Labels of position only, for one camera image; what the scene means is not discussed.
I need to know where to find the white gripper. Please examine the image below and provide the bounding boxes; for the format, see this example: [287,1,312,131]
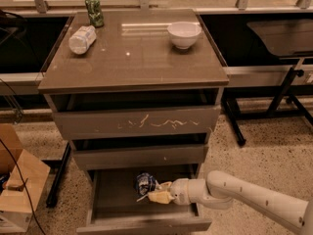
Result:
[148,178,191,206]

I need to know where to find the blue chip bag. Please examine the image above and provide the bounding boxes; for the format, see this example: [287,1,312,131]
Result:
[134,172,160,201]

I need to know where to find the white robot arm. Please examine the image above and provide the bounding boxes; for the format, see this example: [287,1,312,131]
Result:
[146,170,313,235]

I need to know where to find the grey middle drawer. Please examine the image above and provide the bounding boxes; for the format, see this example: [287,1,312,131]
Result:
[73,144,207,170]

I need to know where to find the open bottom drawer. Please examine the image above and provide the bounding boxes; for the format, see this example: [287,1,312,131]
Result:
[76,167,211,235]

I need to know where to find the scratched top drawer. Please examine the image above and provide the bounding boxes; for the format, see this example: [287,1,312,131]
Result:
[54,106,220,140]

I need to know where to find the grey drawer cabinet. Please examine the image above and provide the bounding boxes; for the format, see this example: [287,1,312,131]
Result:
[37,9,230,235]

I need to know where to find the black table leg right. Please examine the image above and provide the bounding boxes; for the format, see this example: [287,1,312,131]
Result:
[222,97,246,147]

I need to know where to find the black table leg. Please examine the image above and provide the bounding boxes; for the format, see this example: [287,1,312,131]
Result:
[44,144,70,208]
[222,97,246,147]

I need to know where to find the black table leg left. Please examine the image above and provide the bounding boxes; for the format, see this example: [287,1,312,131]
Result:
[44,144,70,208]

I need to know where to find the cardboard box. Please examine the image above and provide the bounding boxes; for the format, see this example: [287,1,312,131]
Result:
[0,123,50,233]

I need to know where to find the white bowl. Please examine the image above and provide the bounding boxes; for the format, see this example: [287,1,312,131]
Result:
[167,22,201,49]

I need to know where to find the clear plastic bottle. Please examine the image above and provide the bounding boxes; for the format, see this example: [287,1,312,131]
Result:
[68,25,97,55]

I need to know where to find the grey side table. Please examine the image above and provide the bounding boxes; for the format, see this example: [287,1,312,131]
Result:
[247,19,313,123]

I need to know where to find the green soda can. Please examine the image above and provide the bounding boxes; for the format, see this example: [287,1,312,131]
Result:
[85,0,104,27]

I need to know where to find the black cable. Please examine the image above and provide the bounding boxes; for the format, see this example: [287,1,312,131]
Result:
[0,78,47,235]

